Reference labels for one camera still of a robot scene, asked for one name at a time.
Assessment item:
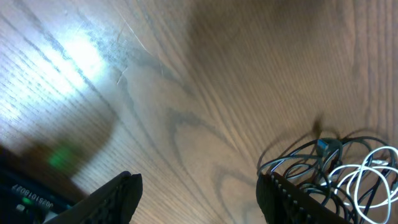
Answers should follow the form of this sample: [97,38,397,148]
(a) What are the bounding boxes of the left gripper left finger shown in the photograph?
[48,171,143,224]

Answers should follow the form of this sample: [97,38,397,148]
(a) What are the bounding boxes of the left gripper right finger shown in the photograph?
[256,172,347,224]

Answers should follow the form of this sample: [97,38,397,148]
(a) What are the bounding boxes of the black cable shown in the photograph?
[256,136,398,224]

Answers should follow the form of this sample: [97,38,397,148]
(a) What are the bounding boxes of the white cable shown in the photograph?
[329,145,398,224]

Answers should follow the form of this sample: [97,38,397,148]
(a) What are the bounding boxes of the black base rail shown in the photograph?
[1,147,86,223]

